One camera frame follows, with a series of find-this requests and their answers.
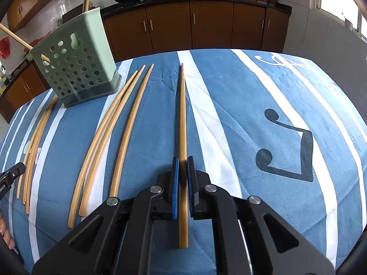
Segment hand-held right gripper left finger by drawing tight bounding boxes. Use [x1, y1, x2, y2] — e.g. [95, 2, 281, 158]
[31, 158, 180, 275]

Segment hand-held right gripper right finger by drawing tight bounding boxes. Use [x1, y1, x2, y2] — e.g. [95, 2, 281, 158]
[186, 156, 334, 275]

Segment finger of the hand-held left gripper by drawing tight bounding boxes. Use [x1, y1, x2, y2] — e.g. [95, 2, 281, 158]
[0, 163, 26, 199]

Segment green perforated chopstick holder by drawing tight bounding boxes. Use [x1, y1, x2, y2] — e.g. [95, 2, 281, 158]
[29, 6, 122, 108]

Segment person's left hand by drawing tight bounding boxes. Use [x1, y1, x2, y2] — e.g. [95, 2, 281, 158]
[0, 209, 15, 250]

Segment blue white striped cloth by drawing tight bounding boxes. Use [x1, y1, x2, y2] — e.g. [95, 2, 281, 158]
[0, 49, 367, 275]

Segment hanging red plastic bag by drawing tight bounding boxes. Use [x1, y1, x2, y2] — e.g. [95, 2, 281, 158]
[0, 37, 10, 59]

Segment wooden lower cabinets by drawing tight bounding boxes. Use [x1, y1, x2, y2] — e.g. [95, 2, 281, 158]
[0, 1, 290, 124]

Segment wooden cabinets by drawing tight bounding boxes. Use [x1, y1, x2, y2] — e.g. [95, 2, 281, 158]
[7, 0, 69, 32]
[0, 1, 290, 124]

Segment wooden upper cabinets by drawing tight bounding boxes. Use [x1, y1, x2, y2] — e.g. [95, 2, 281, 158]
[7, 0, 69, 32]

